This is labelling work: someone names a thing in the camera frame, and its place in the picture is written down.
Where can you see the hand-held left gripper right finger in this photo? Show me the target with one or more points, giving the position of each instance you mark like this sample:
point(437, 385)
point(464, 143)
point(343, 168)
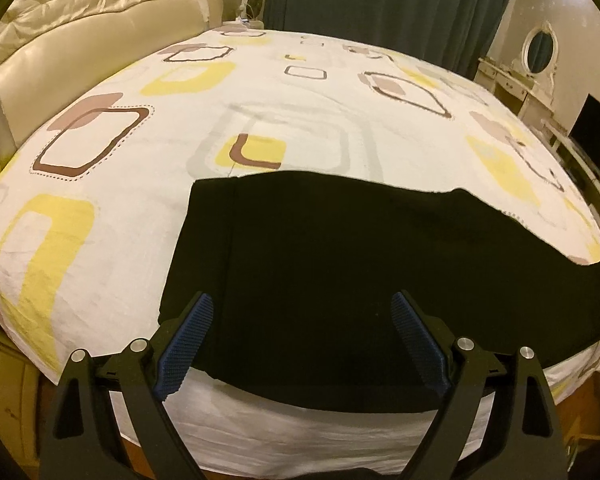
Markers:
point(417, 345)

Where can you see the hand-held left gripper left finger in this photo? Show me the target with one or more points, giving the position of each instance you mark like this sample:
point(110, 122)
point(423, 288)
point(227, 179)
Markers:
point(190, 345)

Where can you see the black pants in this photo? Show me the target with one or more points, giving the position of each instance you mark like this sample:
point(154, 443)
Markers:
point(330, 260)

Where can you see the patterned white bed sheet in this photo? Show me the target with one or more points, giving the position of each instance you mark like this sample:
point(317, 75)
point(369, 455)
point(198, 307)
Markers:
point(130, 185)

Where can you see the white television cabinet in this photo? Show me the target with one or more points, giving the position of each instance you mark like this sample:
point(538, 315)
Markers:
point(580, 170)

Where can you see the white dressing table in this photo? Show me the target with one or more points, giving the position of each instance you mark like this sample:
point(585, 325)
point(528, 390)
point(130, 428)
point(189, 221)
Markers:
point(510, 85)

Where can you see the black television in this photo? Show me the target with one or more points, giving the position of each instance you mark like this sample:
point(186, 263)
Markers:
point(597, 135)

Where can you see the oval white-framed mirror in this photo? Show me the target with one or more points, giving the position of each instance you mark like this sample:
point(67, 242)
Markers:
point(540, 50)

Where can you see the cream tufted headboard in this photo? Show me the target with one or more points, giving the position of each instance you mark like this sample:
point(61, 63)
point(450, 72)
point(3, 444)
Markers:
point(80, 25)

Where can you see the teal curtain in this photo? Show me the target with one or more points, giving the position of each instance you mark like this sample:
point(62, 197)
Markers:
point(380, 5)

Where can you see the small white fan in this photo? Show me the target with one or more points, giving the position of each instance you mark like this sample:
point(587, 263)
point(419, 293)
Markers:
point(254, 5)

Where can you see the wooden bed frame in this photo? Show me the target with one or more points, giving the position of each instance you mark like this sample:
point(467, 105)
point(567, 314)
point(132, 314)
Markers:
point(10, 385)

